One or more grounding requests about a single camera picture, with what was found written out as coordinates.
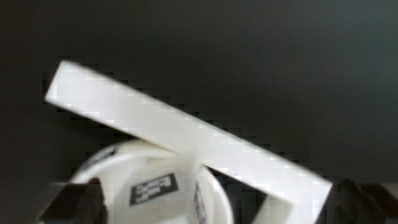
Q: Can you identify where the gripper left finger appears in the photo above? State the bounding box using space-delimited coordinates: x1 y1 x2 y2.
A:
38 178 107 224

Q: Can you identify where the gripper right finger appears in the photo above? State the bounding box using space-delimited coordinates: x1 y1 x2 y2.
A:
324 179 398 224

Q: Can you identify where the white round stool seat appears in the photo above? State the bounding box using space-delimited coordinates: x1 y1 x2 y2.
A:
71 140 235 224

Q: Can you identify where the white stool leg with tag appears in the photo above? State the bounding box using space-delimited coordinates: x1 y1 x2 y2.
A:
45 61 332 224

